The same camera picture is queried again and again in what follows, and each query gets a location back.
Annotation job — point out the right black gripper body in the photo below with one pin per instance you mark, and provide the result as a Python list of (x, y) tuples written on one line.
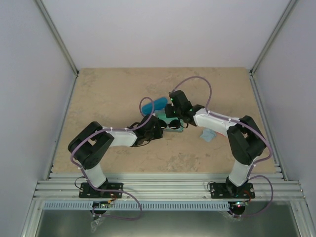
[(170, 114)]

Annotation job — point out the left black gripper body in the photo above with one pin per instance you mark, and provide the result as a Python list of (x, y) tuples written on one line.
[(150, 136)]

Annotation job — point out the brown tortoiseshell sunglasses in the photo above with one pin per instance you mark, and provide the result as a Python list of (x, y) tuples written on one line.
[(174, 124)]

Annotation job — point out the grey-blue teal-lined glasses case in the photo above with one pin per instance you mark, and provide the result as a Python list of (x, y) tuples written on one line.
[(161, 115)]

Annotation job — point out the blue hard glasses case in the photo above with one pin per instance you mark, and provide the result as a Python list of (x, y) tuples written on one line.
[(158, 105)]

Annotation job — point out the blue cleaning cloth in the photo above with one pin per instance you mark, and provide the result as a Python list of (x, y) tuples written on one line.
[(208, 135)]

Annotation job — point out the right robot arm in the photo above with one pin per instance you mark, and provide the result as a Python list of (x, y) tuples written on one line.
[(246, 141)]

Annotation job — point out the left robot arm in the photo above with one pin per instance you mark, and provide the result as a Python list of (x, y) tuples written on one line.
[(89, 146)]

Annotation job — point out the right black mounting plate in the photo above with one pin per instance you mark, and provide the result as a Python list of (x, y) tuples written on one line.
[(218, 190)]

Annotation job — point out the black mounting plate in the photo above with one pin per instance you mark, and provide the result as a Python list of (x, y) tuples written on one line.
[(218, 190), (111, 191)]

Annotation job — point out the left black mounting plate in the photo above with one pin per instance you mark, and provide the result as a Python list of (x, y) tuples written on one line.
[(111, 191)]

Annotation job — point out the left small circuit board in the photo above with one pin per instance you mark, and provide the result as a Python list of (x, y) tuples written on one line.
[(103, 204)]

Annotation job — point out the small circuit board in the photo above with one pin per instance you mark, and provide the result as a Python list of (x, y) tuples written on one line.
[(103, 204), (238, 204)]

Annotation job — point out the right small circuit board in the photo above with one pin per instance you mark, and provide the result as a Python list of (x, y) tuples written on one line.
[(238, 204)]

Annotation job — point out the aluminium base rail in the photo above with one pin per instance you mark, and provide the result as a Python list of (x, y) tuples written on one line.
[(168, 186)]

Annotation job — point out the grey slotted cable duct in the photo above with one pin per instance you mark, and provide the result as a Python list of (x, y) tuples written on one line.
[(144, 205)]

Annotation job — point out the left aluminium frame post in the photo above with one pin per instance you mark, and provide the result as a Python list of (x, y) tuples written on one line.
[(48, 20)]

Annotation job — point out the aluminium frame post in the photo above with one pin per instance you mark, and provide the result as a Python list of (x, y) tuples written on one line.
[(48, 20), (277, 29)]

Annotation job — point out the right aluminium frame post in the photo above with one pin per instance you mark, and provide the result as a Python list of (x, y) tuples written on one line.
[(277, 29)]

